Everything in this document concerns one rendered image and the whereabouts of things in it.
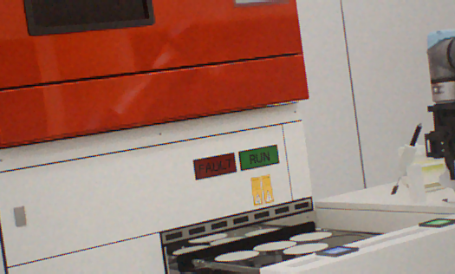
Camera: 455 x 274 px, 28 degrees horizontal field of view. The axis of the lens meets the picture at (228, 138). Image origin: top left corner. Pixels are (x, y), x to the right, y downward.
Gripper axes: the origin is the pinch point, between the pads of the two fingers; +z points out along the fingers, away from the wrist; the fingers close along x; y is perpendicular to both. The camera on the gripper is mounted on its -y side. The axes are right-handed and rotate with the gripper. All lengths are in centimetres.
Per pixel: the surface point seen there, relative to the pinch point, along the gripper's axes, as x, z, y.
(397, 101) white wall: -172, -22, 197
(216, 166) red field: 32, -10, 48
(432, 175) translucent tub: -12.9, -2.9, 22.2
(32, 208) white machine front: 78, -7, 48
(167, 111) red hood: 46, -24, 43
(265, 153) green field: 17, -12, 48
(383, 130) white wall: -161, -9, 197
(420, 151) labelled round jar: -23.3, -8.1, 35.5
